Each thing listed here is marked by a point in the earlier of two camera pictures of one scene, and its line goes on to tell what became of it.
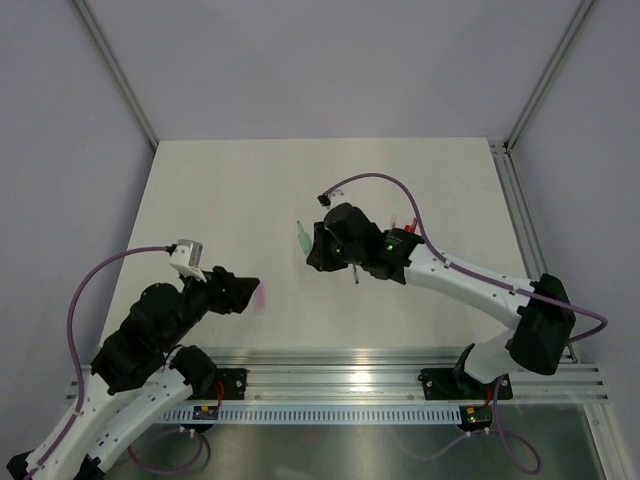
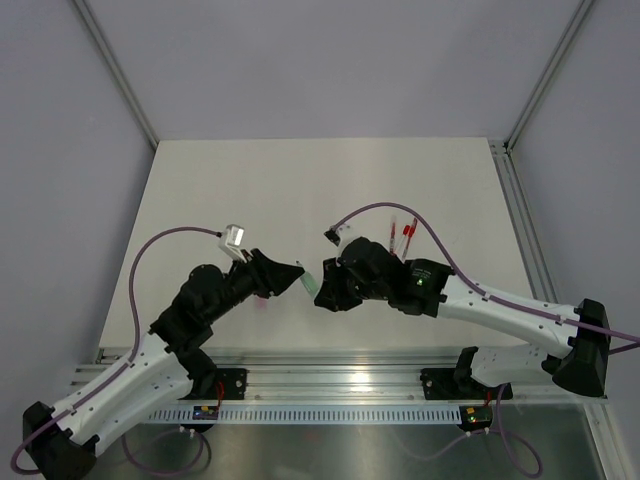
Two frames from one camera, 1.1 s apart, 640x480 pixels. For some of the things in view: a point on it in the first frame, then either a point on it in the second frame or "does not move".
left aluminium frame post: [119, 73] does not move
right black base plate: [458, 384] does not move
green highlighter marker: [304, 239] → [309, 282]
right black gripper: [320, 257] → [332, 294]
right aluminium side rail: [523, 221] does not move
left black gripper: [226, 289] → [271, 278]
